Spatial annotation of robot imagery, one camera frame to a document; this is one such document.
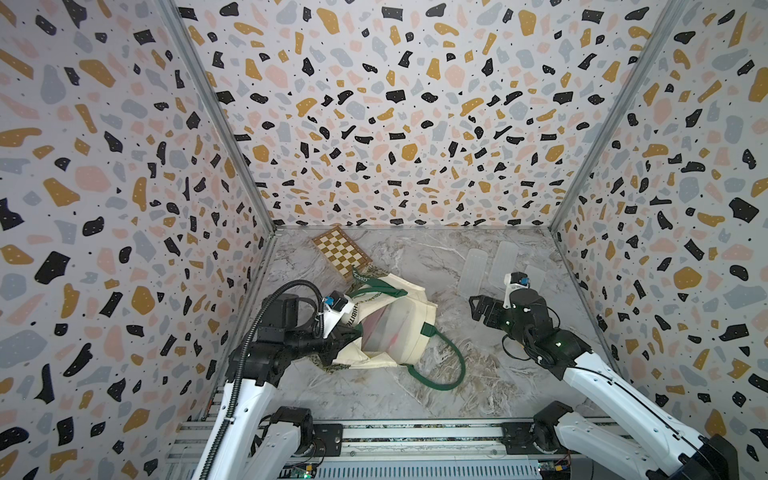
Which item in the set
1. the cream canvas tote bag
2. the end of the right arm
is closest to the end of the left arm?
the cream canvas tote bag

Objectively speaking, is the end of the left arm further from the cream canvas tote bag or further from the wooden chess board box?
the wooden chess board box

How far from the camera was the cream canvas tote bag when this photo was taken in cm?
78

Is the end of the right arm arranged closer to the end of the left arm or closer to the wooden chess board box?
the end of the left arm

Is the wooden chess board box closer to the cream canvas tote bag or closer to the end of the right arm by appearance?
the cream canvas tote bag

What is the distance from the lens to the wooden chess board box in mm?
1082

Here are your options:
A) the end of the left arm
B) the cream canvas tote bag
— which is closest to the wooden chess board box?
the cream canvas tote bag

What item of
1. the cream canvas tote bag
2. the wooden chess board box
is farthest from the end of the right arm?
the wooden chess board box

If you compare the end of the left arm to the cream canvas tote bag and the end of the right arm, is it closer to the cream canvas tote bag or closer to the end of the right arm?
the cream canvas tote bag

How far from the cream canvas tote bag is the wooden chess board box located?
5.1 inches
